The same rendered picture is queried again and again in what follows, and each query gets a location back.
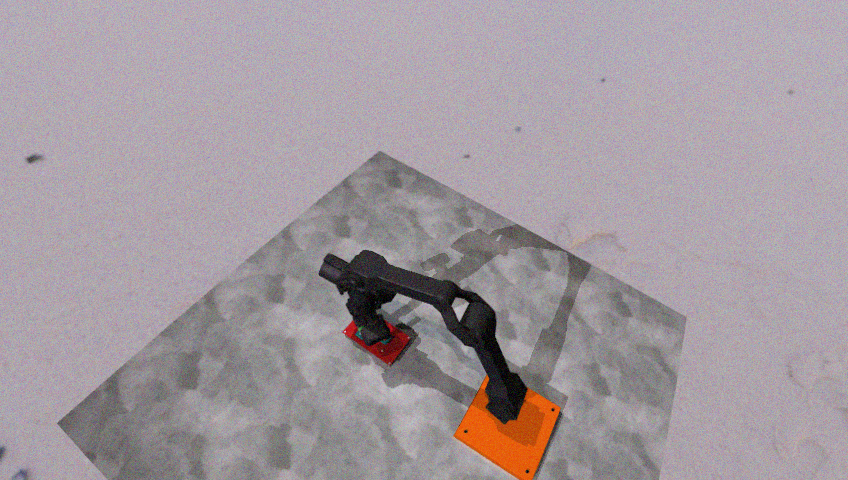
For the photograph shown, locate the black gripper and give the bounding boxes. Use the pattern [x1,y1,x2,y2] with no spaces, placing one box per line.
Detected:
[337,286,390,346]

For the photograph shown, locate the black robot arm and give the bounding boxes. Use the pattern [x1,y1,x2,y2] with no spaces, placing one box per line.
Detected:
[318,250,527,424]

